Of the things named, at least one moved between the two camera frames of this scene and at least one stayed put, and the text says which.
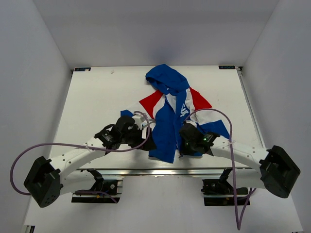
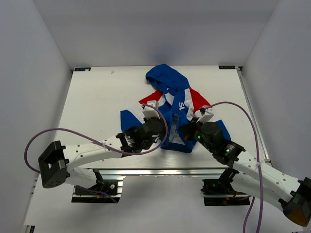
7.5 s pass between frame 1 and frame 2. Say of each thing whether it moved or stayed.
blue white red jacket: moved
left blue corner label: stayed
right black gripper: moved
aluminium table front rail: stayed
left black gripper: moved
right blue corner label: stayed
